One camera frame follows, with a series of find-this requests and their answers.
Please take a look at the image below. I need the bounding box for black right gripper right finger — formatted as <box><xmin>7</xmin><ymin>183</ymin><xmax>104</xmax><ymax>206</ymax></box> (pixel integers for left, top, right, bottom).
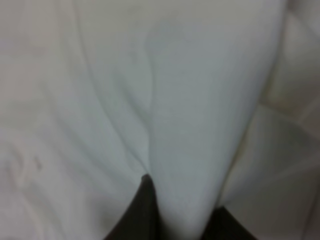
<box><xmin>201</xmin><ymin>207</ymin><xmax>250</xmax><ymax>240</ymax></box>

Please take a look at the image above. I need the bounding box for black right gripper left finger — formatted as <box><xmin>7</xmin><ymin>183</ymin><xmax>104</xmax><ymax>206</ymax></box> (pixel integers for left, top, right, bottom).
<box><xmin>105</xmin><ymin>174</ymin><xmax>165</xmax><ymax>240</ymax></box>

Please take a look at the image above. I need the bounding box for white short sleeve shirt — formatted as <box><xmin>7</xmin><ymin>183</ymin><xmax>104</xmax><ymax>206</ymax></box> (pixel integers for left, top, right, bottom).
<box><xmin>0</xmin><ymin>0</ymin><xmax>320</xmax><ymax>240</ymax></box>

